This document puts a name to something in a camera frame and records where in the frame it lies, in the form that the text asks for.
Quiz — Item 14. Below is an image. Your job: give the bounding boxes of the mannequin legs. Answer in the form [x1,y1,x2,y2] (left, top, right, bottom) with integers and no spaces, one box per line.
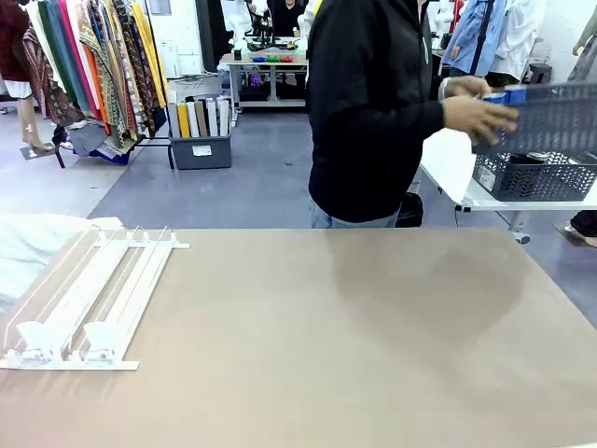
[17,95,56,153]

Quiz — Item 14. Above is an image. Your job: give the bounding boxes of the dark red garment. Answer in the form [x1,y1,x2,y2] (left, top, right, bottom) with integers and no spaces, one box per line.
[0,0,32,84]

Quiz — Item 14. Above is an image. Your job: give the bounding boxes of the background work table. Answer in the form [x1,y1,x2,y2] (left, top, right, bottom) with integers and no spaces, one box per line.
[217,52,310,111]

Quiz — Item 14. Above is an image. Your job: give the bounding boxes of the brown patterned dress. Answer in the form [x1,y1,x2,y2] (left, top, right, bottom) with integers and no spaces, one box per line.
[21,26,88,127]

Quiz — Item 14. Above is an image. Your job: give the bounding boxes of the white side table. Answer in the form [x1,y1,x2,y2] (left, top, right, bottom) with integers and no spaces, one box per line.
[418,126,597,246]

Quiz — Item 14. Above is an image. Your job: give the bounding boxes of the yellow hanging garment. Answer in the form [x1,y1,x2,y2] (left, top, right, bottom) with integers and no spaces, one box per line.
[131,2,169,109]

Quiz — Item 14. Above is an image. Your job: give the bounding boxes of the person's left hand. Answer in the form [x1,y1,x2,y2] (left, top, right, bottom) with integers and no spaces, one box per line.
[446,76,493,100]

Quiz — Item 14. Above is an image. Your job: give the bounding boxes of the white can dispenser rack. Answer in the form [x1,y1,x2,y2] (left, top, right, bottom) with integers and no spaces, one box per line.
[0,225,191,373]

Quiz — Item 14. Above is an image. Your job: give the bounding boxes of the white crumpled cloth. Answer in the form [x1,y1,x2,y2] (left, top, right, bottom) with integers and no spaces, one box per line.
[0,213,125,307]

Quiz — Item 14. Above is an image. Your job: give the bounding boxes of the person in black jacket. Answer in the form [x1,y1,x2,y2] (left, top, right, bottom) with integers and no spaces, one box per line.
[305,0,447,230]

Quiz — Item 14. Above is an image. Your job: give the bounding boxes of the dark patterned skirt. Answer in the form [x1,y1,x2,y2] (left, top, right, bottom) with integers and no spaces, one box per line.
[484,72,520,91]

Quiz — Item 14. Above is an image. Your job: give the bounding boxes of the black stand pole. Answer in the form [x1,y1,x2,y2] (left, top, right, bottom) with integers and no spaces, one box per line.
[467,0,496,79]

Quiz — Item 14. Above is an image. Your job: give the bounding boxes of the teal hanging garment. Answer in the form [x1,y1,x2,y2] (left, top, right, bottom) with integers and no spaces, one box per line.
[46,0,92,113]

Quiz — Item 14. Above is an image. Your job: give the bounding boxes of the brown fabric roll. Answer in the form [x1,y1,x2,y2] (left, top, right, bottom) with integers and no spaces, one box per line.
[194,100,209,138]

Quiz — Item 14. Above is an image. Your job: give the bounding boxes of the orange hanging garment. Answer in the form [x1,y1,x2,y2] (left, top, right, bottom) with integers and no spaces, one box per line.
[82,53,113,136]

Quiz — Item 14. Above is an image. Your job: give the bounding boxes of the black computer with purple light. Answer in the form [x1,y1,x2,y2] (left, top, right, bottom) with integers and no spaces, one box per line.
[239,69,309,102]

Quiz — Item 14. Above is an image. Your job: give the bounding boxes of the grey storage bin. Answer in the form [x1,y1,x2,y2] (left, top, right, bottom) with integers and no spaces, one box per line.
[168,133,233,171]

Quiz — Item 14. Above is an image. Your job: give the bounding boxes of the black clothes rack frame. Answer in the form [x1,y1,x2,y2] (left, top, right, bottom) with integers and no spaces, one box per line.
[54,134,176,170]

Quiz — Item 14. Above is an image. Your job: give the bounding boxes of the grey cloth pile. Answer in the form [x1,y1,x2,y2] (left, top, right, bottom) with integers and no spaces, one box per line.
[67,123,113,158]

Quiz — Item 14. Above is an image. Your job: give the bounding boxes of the white skirt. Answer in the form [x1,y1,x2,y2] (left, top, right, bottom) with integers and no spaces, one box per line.
[0,78,34,100]

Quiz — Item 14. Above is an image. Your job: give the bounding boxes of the mannequin in grey dress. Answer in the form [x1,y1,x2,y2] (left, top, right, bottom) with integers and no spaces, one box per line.
[566,8,597,85]

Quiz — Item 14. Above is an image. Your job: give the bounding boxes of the grey plastic basket with sticker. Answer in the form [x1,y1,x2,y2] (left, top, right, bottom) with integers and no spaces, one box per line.
[471,151,597,203]

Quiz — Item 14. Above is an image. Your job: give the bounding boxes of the person's right forearm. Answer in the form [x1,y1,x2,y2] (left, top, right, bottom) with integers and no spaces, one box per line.
[321,92,447,142]

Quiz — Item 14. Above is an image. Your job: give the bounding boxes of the bystander leg with shoe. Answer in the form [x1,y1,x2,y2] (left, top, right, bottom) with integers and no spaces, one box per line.
[553,209,597,248]

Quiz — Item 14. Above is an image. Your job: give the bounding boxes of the white air purifier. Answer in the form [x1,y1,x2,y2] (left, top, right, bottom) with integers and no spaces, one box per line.
[156,39,182,80]

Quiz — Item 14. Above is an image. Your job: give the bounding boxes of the beige patterned hanging garment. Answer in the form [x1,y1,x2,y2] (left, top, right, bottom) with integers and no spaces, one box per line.
[76,8,130,141]

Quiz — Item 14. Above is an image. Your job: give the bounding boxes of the person's right hand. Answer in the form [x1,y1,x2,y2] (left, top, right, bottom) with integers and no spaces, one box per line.
[442,94,521,147]

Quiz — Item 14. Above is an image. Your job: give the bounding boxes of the blue shirt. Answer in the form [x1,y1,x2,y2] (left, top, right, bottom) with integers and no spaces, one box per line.
[440,0,508,78]

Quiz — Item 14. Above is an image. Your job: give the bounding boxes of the black stool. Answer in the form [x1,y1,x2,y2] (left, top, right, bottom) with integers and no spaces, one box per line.
[521,63,554,88]

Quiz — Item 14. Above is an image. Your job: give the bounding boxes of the checkered fabric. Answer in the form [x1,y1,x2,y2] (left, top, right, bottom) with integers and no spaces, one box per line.
[95,134,139,165]

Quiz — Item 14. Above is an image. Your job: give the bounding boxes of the seated background person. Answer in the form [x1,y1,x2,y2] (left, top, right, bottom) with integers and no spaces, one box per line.
[269,0,309,38]

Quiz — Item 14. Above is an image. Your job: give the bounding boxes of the black partition panel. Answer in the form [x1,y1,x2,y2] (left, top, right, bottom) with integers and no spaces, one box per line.
[194,0,228,74]

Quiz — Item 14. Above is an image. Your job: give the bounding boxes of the dark patterned hanging garment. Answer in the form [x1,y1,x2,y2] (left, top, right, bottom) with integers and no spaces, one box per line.
[111,0,158,136]

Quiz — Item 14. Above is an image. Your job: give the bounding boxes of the pink hanging garment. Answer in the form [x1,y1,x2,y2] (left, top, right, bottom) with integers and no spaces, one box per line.
[58,0,103,121]

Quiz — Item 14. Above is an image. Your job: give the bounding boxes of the cream hanging garment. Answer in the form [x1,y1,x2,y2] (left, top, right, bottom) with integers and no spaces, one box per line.
[25,0,64,90]

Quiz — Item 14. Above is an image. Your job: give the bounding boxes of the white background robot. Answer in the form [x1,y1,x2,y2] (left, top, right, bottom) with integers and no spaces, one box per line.
[222,0,256,50]

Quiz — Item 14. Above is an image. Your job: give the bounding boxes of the green hanging garment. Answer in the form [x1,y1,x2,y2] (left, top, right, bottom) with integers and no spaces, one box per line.
[37,0,78,104]

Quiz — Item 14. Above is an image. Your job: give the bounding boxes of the white shirt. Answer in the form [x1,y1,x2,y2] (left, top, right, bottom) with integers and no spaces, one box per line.
[488,0,548,81]

